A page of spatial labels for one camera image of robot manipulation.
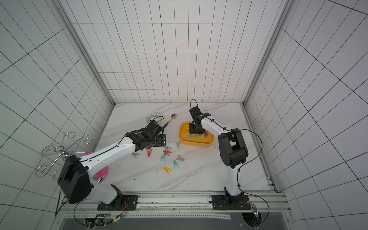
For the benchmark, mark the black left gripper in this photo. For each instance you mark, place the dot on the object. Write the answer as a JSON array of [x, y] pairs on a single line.
[[159, 143]]

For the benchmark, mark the pink cup on rack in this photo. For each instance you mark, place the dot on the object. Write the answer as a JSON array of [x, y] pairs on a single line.
[[100, 172]]

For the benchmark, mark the yellow plastic storage box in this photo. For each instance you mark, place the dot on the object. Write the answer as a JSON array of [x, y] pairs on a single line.
[[200, 142]]

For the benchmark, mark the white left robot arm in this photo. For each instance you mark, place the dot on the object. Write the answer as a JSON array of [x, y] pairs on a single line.
[[76, 177]]

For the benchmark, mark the yellow clothespin bottom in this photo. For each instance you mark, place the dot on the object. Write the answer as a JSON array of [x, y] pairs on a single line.
[[167, 170]]

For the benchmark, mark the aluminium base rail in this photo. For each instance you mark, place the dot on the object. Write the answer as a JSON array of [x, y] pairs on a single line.
[[205, 204]]

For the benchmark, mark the blue yellow patterned bowl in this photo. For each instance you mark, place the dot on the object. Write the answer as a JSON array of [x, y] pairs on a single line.
[[153, 116]]

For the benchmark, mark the gold spoon green handle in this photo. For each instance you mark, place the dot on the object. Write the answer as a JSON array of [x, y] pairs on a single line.
[[173, 116]]

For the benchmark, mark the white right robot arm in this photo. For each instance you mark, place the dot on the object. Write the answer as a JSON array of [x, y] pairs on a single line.
[[232, 149]]

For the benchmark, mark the metal wire cup rack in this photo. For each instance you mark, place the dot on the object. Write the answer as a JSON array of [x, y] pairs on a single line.
[[61, 151]]

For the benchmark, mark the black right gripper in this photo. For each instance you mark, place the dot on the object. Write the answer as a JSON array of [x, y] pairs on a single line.
[[196, 126]]

